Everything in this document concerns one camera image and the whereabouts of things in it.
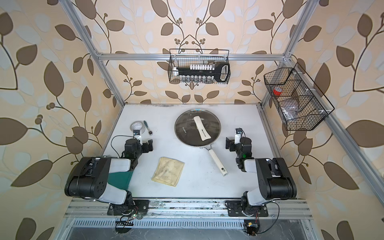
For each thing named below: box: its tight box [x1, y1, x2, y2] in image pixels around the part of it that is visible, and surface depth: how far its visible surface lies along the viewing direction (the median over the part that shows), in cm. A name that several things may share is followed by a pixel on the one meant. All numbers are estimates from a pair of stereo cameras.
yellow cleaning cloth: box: [151, 156, 185, 187], surface depth 87 cm
